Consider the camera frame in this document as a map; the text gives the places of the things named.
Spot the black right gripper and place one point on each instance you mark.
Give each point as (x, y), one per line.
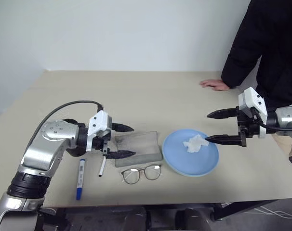
(248, 127)

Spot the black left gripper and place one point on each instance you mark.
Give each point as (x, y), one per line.
(100, 144)

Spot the black-sleeved person forearm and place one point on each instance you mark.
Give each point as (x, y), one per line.
(240, 69)

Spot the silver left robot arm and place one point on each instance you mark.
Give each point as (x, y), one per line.
(40, 154)

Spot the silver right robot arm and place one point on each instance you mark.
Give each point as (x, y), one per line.
(288, 116)

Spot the thin brown-framed glasses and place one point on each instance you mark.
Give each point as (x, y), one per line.
(130, 176)

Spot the bare person hand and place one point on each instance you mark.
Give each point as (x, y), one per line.
(216, 84)

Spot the slim white marker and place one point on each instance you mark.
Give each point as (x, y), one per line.
(102, 168)

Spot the white crumpled tissue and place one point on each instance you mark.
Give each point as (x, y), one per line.
(194, 143)

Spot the light blue plate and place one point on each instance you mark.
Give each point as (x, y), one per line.
(184, 163)

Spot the blue whiteboard marker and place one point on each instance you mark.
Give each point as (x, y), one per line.
(80, 178)

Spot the khaki trousers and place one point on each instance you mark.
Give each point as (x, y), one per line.
(282, 142)

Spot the dark rounded shape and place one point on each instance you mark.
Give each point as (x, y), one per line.
(194, 220)
(135, 220)

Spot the person in black jacket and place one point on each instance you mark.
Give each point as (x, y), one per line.
(273, 43)

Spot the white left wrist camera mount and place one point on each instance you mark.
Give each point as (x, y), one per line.
(99, 122)

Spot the black table frame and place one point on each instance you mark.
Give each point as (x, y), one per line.
(237, 210)

